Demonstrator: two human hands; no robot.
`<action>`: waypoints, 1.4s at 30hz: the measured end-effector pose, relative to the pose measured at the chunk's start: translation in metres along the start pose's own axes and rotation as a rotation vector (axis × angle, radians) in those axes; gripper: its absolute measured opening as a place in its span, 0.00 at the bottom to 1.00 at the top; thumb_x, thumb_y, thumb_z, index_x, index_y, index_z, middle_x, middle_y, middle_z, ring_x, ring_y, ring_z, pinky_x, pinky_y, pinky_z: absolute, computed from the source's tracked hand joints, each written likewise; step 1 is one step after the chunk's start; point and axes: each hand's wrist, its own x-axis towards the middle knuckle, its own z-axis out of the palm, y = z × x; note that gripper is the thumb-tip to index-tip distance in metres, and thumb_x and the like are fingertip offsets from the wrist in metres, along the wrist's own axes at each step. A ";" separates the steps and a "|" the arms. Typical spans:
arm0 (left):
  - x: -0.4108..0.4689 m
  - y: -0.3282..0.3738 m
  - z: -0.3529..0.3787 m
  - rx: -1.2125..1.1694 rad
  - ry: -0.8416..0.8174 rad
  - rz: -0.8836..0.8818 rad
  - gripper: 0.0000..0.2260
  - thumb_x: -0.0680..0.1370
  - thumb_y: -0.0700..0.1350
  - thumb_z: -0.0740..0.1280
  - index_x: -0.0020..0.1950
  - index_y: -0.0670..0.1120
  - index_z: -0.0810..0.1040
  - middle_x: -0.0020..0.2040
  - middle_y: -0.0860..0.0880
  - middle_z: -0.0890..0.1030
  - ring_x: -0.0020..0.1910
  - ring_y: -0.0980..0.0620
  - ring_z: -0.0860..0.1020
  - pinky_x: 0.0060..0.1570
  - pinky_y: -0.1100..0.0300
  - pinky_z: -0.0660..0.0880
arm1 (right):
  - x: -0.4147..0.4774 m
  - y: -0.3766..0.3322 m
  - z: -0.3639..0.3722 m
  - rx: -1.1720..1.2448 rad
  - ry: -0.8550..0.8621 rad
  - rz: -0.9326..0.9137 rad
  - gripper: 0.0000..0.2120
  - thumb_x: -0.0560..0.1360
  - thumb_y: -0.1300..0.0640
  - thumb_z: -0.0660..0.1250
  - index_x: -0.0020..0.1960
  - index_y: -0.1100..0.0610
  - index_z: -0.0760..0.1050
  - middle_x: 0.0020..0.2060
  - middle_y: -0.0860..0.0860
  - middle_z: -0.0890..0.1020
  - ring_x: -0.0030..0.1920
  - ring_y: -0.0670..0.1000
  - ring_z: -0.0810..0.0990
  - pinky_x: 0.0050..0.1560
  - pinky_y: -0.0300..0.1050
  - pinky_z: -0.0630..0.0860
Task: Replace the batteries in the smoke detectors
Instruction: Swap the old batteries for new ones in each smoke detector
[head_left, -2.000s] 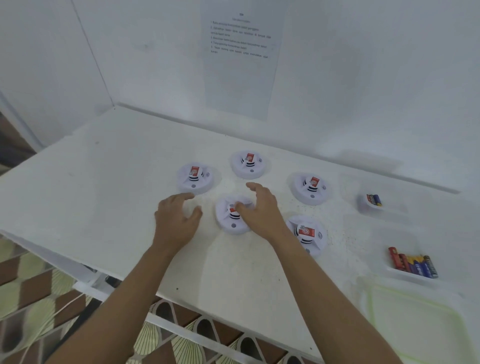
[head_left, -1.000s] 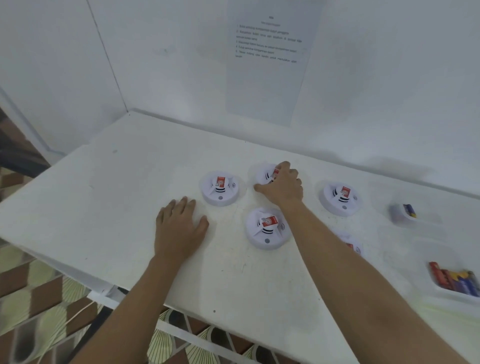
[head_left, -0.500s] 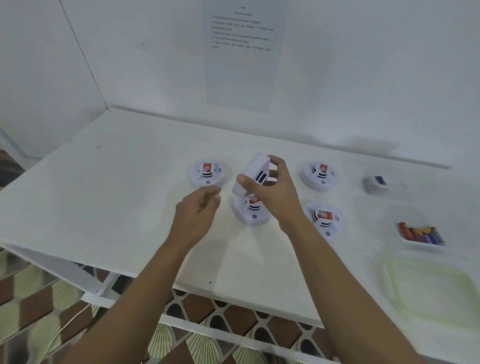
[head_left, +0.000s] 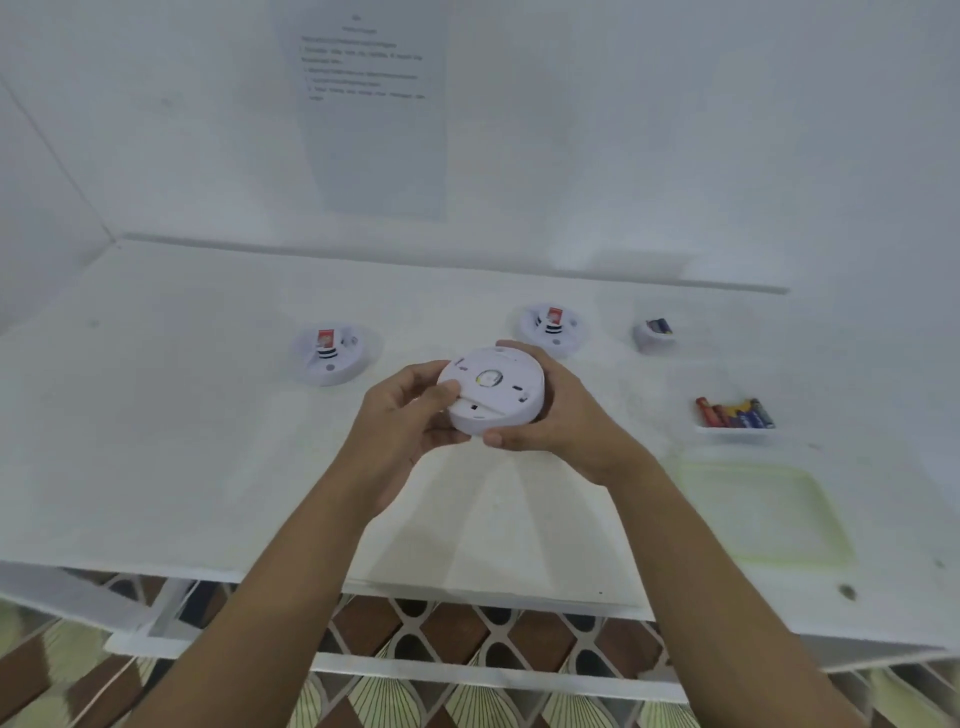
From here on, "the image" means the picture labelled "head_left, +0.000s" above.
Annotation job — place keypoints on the white round smoke detector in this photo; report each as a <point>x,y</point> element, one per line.
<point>326,375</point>
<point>487,424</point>
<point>559,345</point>

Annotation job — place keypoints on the person's right forearm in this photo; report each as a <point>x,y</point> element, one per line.
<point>727,615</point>

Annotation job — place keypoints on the printed white paper sheet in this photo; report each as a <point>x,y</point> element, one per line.
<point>375,165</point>

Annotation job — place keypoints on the person's left forearm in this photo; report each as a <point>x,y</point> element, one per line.
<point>255,622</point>

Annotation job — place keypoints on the white metal table frame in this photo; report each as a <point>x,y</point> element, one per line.
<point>75,600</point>

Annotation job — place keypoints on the person's right hand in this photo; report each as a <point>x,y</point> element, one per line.
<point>585,427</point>

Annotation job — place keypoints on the large clear plastic container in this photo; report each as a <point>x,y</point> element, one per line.
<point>742,435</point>

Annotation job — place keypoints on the large green-rimmed clear lid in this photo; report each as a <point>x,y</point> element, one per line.
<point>757,517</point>

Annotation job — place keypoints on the person's left hand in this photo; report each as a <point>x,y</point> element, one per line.
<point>390,442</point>

